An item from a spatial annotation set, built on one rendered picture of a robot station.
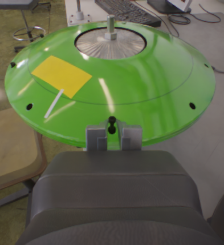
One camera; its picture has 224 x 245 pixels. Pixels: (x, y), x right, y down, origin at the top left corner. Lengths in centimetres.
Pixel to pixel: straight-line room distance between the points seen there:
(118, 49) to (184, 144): 23
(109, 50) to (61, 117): 11
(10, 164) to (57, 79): 57
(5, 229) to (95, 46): 126
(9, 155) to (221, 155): 69
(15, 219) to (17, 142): 68
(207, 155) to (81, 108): 27
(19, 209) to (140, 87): 126
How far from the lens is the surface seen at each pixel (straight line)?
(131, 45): 26
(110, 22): 26
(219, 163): 38
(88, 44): 27
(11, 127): 87
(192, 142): 38
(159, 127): 18
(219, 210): 26
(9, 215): 138
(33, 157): 73
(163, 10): 104
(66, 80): 21
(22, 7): 239
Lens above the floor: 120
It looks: 50 degrees down
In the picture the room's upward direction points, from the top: 1 degrees clockwise
